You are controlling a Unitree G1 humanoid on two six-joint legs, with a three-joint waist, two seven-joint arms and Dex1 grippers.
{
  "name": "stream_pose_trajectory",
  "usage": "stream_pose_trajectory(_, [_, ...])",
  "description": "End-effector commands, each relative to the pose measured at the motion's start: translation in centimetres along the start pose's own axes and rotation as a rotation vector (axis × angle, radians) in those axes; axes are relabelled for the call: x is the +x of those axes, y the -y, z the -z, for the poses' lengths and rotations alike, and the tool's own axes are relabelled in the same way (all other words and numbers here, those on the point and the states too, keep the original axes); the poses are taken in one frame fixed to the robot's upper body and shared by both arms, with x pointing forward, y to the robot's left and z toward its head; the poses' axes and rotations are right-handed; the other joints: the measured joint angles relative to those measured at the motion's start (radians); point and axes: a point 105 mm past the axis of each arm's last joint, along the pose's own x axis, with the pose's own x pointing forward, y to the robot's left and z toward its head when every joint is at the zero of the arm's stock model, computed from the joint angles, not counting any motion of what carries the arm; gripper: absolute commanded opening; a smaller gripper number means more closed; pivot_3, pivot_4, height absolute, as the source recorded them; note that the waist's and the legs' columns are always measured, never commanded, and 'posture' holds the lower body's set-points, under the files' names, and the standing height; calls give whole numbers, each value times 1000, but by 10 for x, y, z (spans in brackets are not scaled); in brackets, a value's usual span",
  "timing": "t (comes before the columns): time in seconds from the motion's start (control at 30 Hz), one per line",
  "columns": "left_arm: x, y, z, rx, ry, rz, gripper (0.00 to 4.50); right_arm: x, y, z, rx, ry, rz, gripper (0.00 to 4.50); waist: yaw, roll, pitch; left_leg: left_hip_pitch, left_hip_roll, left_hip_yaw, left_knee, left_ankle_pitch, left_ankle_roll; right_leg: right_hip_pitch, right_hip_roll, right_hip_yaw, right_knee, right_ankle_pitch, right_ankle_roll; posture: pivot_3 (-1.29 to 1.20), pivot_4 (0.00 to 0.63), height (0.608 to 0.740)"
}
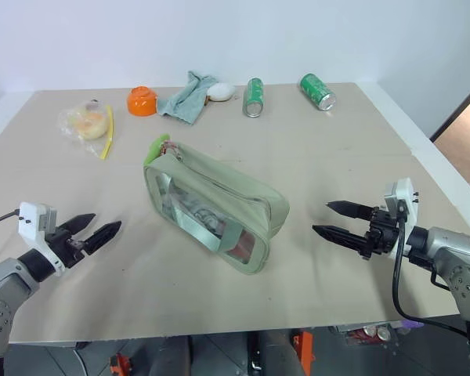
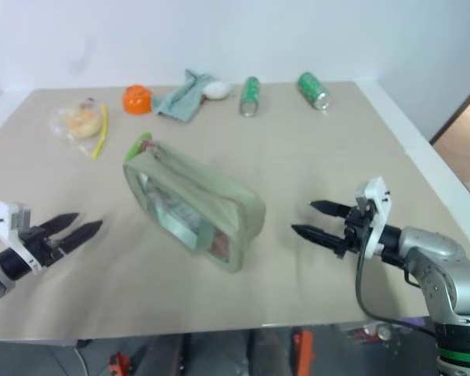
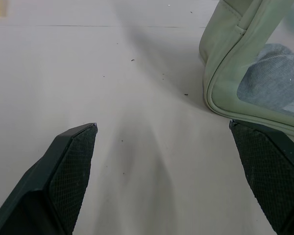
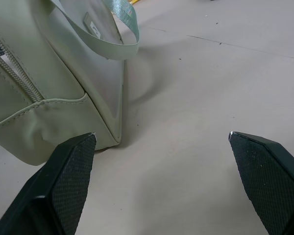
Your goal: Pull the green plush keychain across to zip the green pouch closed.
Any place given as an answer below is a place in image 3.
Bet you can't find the grey-blue cloth inside pouch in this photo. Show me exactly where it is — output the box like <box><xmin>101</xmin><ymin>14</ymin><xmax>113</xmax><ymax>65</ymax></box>
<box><xmin>236</xmin><ymin>43</ymin><xmax>294</xmax><ymax>115</ymax></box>

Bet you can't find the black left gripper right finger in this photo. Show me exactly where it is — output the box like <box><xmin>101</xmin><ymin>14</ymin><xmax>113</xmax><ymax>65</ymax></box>
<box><xmin>229</xmin><ymin>119</ymin><xmax>294</xmax><ymax>235</ymax></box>

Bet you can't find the pale green zip pouch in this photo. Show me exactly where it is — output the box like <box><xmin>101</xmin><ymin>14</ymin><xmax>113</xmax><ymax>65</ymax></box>
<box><xmin>198</xmin><ymin>0</ymin><xmax>294</xmax><ymax>139</ymax></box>

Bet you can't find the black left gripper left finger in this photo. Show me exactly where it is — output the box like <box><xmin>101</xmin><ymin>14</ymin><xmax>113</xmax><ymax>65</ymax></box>
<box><xmin>0</xmin><ymin>122</ymin><xmax>98</xmax><ymax>235</ymax></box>

